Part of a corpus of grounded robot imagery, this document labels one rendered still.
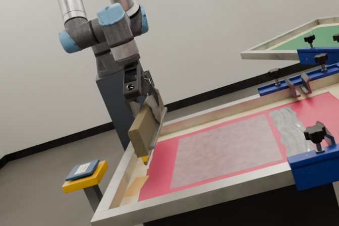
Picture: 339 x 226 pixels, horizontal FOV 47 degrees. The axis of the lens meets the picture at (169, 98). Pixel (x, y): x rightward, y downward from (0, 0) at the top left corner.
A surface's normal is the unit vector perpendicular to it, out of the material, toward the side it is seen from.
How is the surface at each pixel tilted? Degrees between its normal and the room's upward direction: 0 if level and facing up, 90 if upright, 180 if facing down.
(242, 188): 90
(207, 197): 90
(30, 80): 90
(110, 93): 90
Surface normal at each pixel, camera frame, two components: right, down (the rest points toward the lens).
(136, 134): -0.10, 0.29
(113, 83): 0.16, 0.20
